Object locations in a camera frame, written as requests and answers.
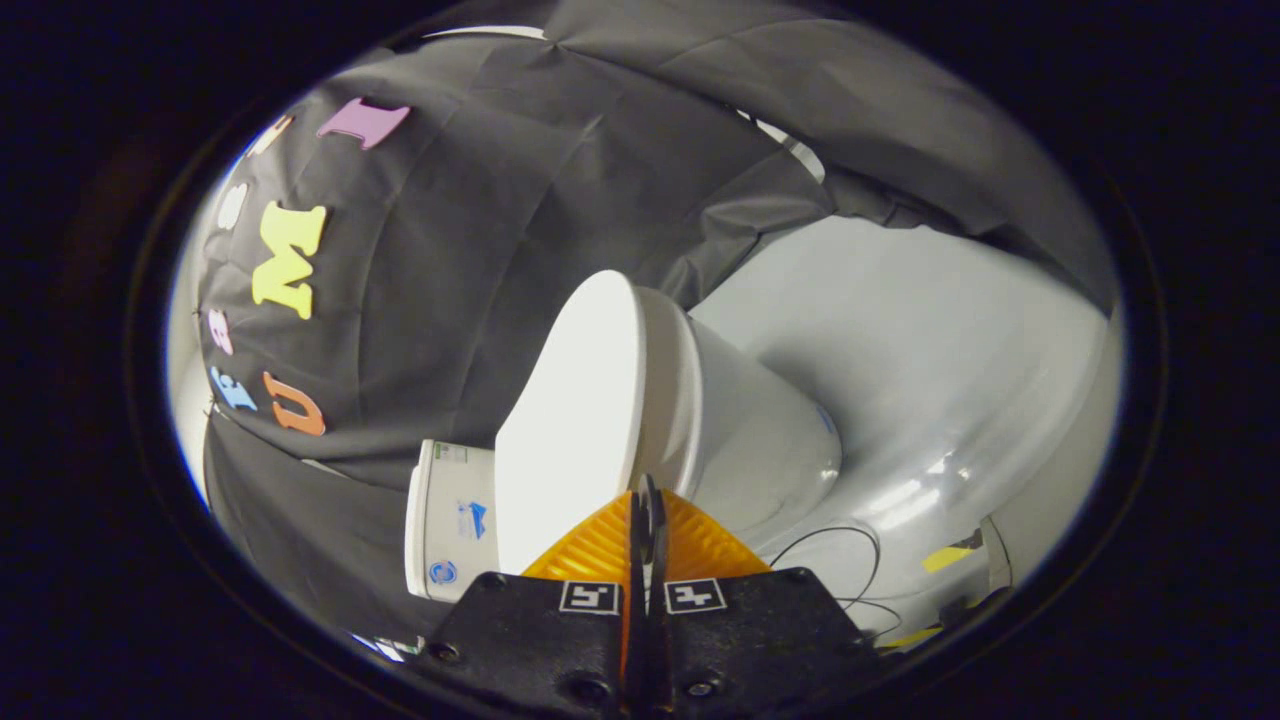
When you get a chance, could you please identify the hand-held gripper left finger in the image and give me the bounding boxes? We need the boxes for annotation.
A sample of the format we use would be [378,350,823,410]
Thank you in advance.
[415,478,652,717]

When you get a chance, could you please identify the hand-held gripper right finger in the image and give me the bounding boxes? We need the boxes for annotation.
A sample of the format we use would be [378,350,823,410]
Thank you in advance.
[648,474,883,717]

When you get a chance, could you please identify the black backdrop cloth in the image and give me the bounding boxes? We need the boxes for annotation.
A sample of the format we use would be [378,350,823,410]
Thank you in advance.
[198,0,1117,643]

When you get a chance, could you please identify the thin black cable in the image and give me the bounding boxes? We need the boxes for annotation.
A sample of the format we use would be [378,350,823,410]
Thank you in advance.
[768,524,907,643]

